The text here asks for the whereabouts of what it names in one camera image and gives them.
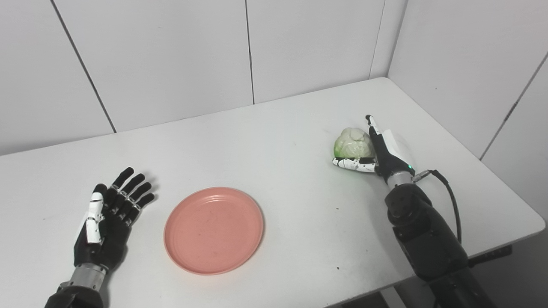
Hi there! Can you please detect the white table leg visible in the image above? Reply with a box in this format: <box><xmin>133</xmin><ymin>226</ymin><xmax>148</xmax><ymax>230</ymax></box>
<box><xmin>379</xmin><ymin>286</ymin><xmax>407</xmax><ymax>308</ymax></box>

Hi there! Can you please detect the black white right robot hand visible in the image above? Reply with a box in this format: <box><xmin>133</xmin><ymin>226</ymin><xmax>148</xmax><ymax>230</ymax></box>
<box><xmin>333</xmin><ymin>115</ymin><xmax>416</xmax><ymax>184</ymax></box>

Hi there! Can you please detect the pink round plate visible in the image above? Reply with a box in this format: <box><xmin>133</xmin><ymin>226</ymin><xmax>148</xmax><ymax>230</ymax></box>
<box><xmin>164</xmin><ymin>187</ymin><xmax>265</xmax><ymax>275</ymax></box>

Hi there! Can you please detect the green white toy cabbage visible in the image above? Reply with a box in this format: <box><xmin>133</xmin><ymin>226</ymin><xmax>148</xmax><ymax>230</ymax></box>
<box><xmin>334</xmin><ymin>127</ymin><xmax>375</xmax><ymax>160</ymax></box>

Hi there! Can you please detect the black table frame bracket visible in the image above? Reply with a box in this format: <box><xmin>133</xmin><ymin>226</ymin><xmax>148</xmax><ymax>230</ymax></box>
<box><xmin>468</xmin><ymin>244</ymin><xmax>513</xmax><ymax>268</ymax></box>

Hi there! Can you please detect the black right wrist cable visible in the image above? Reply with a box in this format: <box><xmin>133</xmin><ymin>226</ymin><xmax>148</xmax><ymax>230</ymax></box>
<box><xmin>412</xmin><ymin>169</ymin><xmax>463</xmax><ymax>243</ymax></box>

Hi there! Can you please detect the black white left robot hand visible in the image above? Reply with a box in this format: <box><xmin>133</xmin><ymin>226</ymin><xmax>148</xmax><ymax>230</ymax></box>
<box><xmin>74</xmin><ymin>167</ymin><xmax>155</xmax><ymax>272</ymax></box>

